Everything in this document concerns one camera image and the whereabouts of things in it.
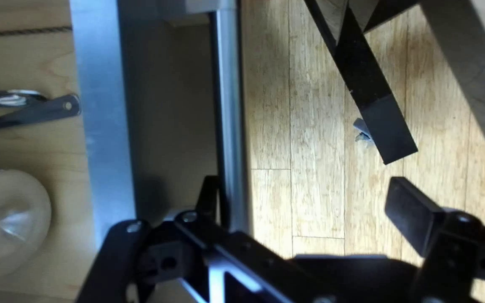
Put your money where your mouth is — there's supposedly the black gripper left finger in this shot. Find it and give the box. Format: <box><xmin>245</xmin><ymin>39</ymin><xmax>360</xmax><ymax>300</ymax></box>
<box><xmin>75</xmin><ymin>175</ymin><xmax>311</xmax><ymax>303</ymax></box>

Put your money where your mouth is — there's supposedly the black slanted stand leg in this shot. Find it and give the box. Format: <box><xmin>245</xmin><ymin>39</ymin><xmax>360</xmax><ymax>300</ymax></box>
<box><xmin>303</xmin><ymin>0</ymin><xmax>424</xmax><ymax>167</ymax></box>

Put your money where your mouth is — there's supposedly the small blue floor scrap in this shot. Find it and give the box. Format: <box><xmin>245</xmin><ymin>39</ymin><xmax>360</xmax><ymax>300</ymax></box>
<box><xmin>352</xmin><ymin>116</ymin><xmax>373</xmax><ymax>148</ymax></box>

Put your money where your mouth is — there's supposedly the metal measuring spoon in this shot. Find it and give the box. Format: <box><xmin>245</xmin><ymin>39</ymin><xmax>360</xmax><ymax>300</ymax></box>
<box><xmin>0</xmin><ymin>88</ymin><xmax>48</xmax><ymax>110</ymax></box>

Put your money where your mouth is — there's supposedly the silver metal handle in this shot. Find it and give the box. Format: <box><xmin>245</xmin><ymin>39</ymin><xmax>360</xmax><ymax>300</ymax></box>
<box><xmin>0</xmin><ymin>93</ymin><xmax>82</xmax><ymax>165</ymax></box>

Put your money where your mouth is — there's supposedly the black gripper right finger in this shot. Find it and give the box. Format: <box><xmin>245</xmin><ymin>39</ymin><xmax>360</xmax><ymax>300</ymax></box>
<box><xmin>384</xmin><ymin>175</ymin><xmax>485</xmax><ymax>303</ymax></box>

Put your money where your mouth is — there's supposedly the grey slab panel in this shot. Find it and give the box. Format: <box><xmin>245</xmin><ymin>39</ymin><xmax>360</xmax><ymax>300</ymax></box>
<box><xmin>421</xmin><ymin>0</ymin><xmax>485</xmax><ymax>190</ymax></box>

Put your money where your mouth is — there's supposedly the white round plastic item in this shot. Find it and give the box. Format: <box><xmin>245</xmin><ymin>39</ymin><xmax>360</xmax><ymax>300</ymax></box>
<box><xmin>0</xmin><ymin>167</ymin><xmax>53</xmax><ymax>285</ymax></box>

